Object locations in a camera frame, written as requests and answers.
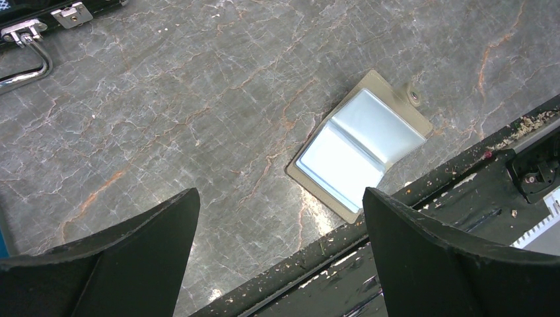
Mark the black poker chip case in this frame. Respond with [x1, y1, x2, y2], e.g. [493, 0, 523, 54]
[1, 0, 128, 94]

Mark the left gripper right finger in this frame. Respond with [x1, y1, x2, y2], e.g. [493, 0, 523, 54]
[363, 188, 559, 316]

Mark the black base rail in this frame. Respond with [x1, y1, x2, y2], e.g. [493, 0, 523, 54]
[197, 97, 559, 316]

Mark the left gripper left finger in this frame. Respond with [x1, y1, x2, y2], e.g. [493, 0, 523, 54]
[1, 188, 200, 316]

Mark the olive card holder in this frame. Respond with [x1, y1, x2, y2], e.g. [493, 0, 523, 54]
[285, 70, 433, 223]

